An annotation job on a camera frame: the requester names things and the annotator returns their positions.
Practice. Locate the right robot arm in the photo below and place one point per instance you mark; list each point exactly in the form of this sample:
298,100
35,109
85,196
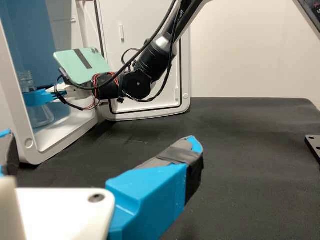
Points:
152,62

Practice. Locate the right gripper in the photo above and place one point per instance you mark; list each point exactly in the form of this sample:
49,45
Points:
82,93

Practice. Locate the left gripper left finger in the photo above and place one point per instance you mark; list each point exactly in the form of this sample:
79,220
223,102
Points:
7,155

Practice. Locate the incubator door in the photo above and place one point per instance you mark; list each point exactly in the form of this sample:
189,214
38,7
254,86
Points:
140,30

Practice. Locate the white incubator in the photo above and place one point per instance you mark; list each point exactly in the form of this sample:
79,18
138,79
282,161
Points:
15,120

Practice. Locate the black platform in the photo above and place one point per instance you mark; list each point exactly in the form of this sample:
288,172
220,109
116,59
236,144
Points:
313,147

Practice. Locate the right wrist camera phone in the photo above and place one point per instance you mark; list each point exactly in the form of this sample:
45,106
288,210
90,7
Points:
77,65

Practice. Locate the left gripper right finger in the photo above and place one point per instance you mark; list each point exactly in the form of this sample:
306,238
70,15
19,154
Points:
150,190

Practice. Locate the clear flask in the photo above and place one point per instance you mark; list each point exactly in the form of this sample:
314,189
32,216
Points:
40,115

